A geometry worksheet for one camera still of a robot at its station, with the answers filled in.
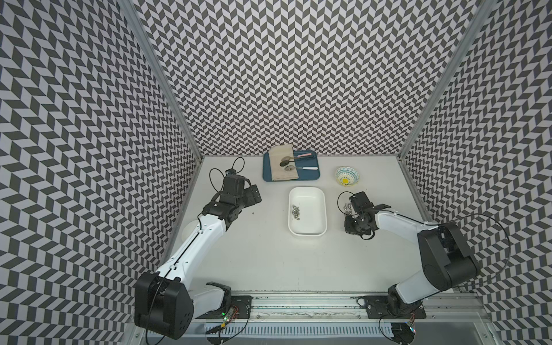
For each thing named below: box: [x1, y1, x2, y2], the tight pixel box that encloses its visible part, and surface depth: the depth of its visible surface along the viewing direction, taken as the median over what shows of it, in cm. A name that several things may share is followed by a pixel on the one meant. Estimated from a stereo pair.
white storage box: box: [288, 186, 328, 237], surface depth 98 cm
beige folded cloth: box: [268, 143, 299, 182], surface depth 117 cm
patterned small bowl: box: [334, 166, 360, 187], surface depth 110 cm
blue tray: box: [262, 149, 321, 182], surface depth 117 cm
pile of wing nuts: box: [291, 204, 301, 221], surface depth 98 cm
